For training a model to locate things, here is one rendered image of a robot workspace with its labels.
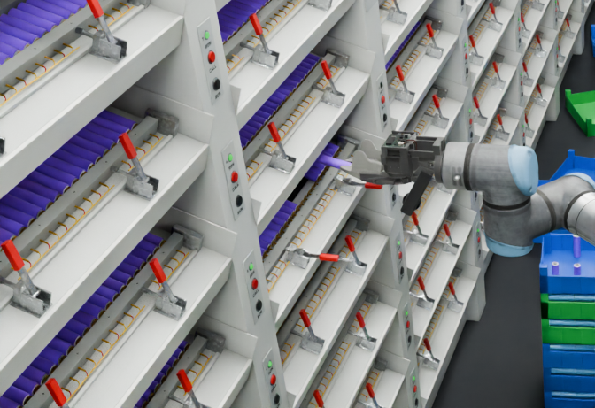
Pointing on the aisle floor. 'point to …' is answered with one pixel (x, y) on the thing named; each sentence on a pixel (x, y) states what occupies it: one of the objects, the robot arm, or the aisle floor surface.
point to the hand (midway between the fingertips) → (349, 168)
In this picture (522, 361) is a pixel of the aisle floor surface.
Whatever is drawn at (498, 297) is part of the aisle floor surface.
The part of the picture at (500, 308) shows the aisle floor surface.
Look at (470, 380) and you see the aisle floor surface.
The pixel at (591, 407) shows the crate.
